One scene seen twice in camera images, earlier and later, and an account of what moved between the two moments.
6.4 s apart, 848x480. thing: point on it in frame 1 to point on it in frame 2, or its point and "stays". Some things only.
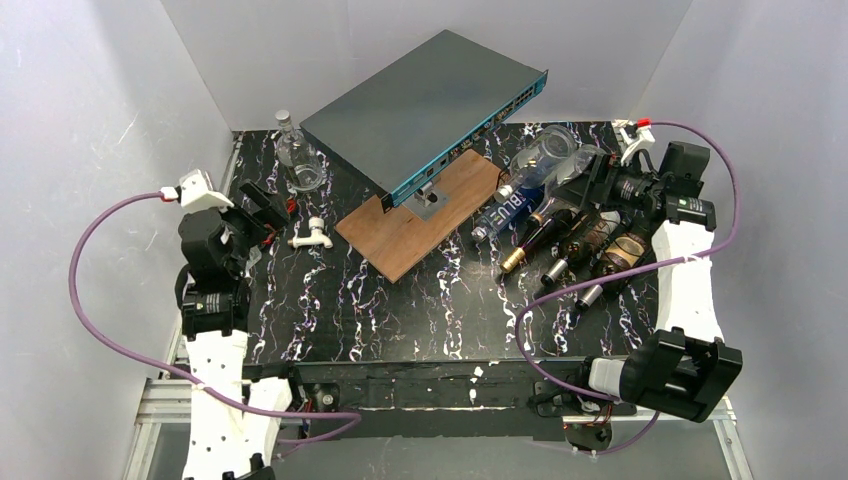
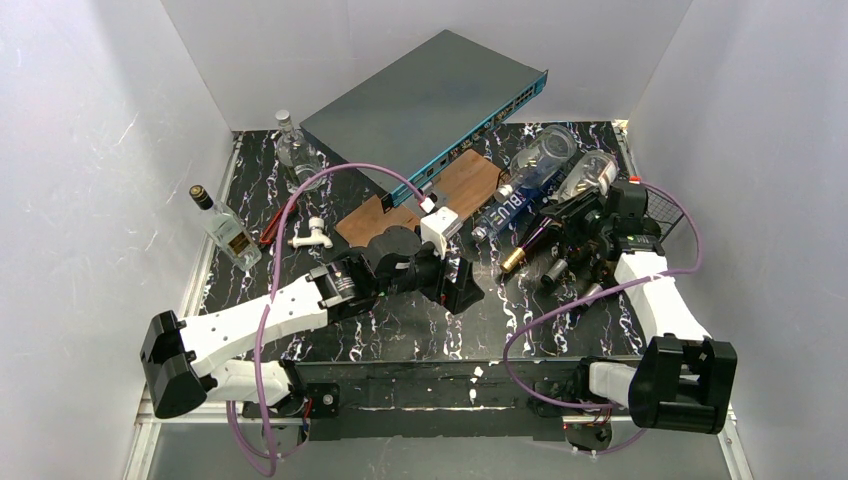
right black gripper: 597,187 to 553,221
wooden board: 392,241 stays
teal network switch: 404,123 stays
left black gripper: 258,206 to 448,279
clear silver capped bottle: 536,160 stays
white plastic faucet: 316,226 stays
